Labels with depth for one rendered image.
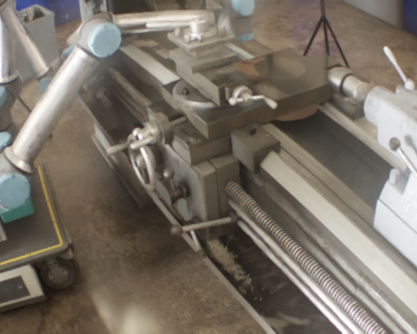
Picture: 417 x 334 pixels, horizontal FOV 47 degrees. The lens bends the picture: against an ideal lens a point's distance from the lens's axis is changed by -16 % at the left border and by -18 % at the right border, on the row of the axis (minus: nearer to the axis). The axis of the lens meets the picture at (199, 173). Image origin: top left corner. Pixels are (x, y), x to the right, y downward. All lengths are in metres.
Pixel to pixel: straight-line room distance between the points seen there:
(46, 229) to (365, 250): 1.46
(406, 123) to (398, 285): 0.40
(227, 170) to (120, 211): 1.22
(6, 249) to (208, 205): 1.01
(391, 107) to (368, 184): 0.49
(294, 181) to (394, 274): 0.48
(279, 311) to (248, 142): 0.56
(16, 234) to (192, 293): 0.84
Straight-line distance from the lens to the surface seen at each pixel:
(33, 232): 2.37
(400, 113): 1.31
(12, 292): 2.38
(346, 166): 1.83
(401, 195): 1.32
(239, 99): 1.59
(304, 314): 1.76
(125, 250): 2.63
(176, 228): 1.69
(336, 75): 1.52
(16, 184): 1.84
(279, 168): 1.61
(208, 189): 1.71
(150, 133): 1.74
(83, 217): 2.87
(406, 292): 1.29
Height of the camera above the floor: 1.80
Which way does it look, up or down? 37 degrees down
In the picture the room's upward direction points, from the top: 7 degrees counter-clockwise
